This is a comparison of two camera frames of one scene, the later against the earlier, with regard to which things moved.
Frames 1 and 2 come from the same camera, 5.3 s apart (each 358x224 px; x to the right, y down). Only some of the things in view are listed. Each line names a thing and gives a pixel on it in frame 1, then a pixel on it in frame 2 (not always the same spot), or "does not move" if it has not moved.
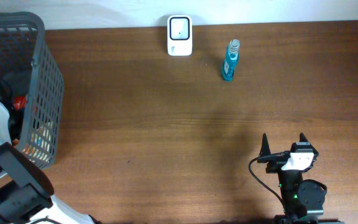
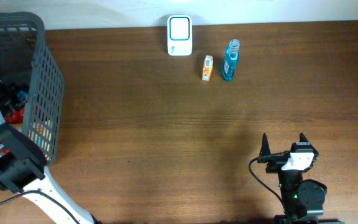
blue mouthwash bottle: x=231 y=60 does not move
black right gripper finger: x=265 y=149 does not move
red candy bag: x=20 y=102 → x=16 y=117
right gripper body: x=276 y=168 does not move
